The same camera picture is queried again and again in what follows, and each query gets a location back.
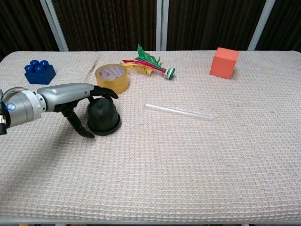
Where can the orange foam cube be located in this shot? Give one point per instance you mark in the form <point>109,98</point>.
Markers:
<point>222,64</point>

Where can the grey metal partition post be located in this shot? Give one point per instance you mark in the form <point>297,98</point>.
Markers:
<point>55,26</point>
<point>162,23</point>
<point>261,26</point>

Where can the black faceted dice cup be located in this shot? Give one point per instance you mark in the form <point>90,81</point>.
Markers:
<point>103,113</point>

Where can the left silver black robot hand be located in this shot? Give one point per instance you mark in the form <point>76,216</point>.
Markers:
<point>63,94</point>

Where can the dark brown partition panel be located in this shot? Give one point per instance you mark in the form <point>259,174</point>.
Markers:
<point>211,23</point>
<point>284,23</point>
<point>21,23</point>
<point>105,23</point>

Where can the colourful feather shuttlecock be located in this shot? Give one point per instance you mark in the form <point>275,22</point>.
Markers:
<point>145,62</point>

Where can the yellow packing tape roll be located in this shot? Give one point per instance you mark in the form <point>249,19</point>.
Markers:
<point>115,81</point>

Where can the black round tray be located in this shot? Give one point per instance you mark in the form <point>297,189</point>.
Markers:
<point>105,132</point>

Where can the beige waffle tablecloth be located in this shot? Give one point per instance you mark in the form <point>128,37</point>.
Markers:
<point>164,164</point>

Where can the blue toy building block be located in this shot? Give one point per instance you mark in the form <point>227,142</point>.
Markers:
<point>38,76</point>

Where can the clear glass tube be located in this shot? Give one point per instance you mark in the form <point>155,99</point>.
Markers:
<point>181,112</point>

